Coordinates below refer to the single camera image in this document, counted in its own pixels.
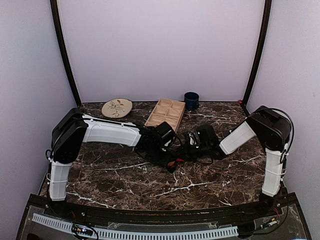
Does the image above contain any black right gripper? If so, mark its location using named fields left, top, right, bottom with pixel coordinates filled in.
left=173, top=140, right=210, bottom=162

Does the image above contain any black frame post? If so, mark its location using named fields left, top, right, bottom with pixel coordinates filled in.
left=49, top=0, right=82, bottom=108
left=241, top=0, right=272, bottom=108

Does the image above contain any wooden compartment tray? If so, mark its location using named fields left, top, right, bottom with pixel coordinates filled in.
left=144, top=98, right=186, bottom=133

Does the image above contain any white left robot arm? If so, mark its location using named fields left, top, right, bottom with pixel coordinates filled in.
left=45, top=108, right=178, bottom=218

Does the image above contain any black left frame post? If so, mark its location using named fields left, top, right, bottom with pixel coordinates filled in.
left=49, top=0, right=82, bottom=108

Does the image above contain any black right frame post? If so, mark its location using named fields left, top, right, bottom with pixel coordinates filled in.
left=241, top=0, right=272, bottom=108

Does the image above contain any argyle patterned sock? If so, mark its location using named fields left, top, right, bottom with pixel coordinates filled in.
left=165, top=158, right=185, bottom=173

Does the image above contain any dark blue mug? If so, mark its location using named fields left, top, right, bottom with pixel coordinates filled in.
left=184, top=92, right=200, bottom=111

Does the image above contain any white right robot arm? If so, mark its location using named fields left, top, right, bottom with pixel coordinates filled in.
left=181, top=105, right=295, bottom=198

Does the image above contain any cream floral plate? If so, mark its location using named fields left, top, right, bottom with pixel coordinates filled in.
left=101, top=98, right=133, bottom=119

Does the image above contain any white slotted cable duct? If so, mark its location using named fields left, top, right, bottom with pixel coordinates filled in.
left=31, top=213, right=239, bottom=240

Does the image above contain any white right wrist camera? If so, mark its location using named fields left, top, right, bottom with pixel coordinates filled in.
left=187, top=132, right=198, bottom=146

